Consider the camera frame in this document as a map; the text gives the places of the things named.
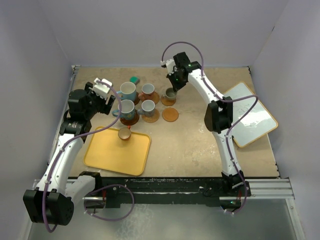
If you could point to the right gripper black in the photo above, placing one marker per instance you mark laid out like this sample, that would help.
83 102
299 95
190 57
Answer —
176 86

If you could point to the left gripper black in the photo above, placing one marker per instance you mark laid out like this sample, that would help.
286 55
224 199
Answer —
105 104

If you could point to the small olive grey cup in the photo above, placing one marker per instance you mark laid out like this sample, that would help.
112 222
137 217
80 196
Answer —
170 94

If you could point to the blue floral mug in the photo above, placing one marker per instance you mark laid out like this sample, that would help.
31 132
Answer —
126 110

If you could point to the orange wooden coaster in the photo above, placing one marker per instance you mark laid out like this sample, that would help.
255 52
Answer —
167 102
170 114

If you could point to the large light blue mug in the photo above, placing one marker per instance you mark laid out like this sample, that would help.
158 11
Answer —
128 91

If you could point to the dark brown wooden coaster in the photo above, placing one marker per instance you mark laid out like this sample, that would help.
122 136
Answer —
132 121
137 99

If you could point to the woven light brown coaster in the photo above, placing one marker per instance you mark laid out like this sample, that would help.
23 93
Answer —
151 119
153 97

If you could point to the pink cup orange handle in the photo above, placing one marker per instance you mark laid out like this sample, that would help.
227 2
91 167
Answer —
147 91

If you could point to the grey mug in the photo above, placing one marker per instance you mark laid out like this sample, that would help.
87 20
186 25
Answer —
147 109

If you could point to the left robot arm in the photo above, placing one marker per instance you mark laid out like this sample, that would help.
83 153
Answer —
52 201

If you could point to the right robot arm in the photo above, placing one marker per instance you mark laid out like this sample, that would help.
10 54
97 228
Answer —
218 117

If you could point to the small brown cup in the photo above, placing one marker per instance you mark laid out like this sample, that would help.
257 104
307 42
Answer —
125 133

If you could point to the green whiteboard eraser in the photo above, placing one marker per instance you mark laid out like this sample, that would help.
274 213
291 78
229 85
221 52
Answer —
135 80

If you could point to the yellow plastic tray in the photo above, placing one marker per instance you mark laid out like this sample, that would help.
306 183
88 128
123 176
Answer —
106 151

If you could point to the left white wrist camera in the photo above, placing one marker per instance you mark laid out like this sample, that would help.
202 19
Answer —
101 89

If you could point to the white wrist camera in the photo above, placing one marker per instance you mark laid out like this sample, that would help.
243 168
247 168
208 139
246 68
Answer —
101 89
169 65

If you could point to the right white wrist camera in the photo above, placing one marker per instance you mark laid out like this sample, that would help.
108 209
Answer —
169 65

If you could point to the whiteboard with yellow frame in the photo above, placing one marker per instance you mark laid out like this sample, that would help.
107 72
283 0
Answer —
255 123

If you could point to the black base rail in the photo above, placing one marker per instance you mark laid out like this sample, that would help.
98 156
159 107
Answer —
208 191

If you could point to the aluminium frame rail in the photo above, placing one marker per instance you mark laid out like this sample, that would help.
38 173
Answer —
270 189

